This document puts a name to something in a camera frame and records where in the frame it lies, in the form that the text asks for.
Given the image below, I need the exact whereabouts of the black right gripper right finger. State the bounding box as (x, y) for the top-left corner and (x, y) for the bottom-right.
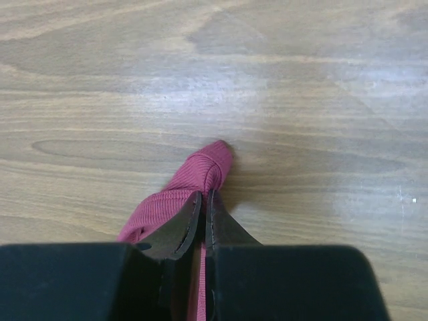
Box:
(205, 191), (390, 320)

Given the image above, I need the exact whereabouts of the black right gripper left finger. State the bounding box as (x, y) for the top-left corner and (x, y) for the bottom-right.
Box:
(1, 192), (201, 320)

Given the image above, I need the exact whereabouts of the maroon tank top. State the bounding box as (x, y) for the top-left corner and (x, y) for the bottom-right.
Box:
(116, 140), (235, 321)

